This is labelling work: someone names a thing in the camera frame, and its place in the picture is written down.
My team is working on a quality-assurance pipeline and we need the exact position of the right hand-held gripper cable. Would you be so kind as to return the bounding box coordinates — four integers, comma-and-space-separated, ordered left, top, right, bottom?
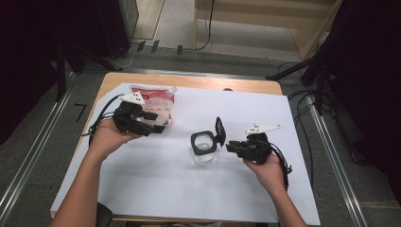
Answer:
268, 141, 293, 192

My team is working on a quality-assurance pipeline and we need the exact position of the white floor cable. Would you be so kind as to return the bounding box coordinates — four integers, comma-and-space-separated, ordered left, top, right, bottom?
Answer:
107, 44, 140, 69

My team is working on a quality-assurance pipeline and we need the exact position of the person's right hand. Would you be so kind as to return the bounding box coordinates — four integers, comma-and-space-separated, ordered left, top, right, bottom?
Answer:
242, 153, 287, 197

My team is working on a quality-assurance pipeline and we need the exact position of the red and white plastic pouch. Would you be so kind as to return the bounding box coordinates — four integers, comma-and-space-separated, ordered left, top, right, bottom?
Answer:
130, 84, 178, 127

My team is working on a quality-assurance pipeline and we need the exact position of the wooden table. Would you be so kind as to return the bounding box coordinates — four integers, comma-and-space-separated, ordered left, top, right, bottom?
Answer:
50, 71, 285, 223

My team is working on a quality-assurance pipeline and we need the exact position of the light wooden frame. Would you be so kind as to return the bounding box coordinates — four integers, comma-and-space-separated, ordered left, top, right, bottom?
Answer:
192, 0, 343, 61

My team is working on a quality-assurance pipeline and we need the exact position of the yellow floor tape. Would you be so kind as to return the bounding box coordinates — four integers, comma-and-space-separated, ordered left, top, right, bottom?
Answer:
360, 201, 401, 209

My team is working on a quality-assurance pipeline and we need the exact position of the hand-held gripper cable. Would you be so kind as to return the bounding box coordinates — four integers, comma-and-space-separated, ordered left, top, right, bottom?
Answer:
268, 141, 293, 192
82, 94, 125, 146

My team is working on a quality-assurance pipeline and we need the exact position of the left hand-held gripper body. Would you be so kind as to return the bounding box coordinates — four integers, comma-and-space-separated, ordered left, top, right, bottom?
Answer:
113, 92, 151, 137

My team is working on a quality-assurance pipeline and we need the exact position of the metal floor rail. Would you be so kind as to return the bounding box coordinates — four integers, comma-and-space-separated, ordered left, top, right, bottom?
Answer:
0, 70, 77, 218
306, 94, 368, 227

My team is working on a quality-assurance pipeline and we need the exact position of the dark rounded object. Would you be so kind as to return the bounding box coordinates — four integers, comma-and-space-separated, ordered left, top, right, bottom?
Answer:
96, 201, 113, 227

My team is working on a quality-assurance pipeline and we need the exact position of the black floor cable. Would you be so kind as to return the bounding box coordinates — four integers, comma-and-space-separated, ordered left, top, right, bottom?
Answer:
277, 61, 316, 187

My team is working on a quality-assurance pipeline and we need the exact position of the left hand-held gripper cable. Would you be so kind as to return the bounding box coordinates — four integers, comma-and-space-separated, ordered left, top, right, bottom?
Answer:
82, 94, 125, 146

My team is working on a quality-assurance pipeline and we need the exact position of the clear jar with black lid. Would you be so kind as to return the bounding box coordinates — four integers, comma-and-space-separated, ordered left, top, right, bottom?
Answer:
189, 116, 227, 165

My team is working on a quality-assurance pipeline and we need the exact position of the dark cabinet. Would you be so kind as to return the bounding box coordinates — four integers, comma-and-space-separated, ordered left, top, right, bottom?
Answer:
94, 0, 140, 58

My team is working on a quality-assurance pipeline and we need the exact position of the person's left hand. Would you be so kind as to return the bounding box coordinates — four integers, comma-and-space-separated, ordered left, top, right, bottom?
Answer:
89, 118, 142, 158

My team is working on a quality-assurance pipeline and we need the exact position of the black hanging cable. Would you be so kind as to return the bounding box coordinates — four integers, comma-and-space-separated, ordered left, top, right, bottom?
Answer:
193, 0, 216, 52

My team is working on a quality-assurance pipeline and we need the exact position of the black curtain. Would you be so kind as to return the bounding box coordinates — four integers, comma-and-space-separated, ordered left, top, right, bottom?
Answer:
0, 0, 127, 146
318, 0, 401, 202

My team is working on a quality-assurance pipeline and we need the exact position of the white paper sheet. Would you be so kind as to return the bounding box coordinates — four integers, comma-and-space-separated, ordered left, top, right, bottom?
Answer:
50, 82, 322, 226

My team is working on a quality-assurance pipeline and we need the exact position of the black metal stand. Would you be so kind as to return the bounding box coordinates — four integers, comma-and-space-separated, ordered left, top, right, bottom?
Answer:
55, 37, 126, 102
264, 46, 335, 116

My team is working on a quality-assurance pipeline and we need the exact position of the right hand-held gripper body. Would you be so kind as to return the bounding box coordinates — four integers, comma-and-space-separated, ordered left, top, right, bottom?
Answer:
239, 123, 282, 165

